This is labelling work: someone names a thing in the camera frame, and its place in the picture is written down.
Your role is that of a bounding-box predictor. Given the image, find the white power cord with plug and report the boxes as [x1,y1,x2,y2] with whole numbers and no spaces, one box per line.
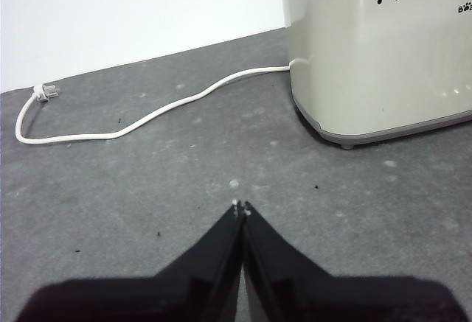
[14,66,292,144]

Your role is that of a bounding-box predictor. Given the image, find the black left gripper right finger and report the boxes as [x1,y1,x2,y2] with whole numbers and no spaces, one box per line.
[243,200,466,322]

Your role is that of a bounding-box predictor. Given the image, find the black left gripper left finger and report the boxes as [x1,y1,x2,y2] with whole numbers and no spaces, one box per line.
[14,200,245,322]

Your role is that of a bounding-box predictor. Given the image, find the cream toaster with chrome top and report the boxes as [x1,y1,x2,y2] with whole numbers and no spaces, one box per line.
[279,0,472,150]

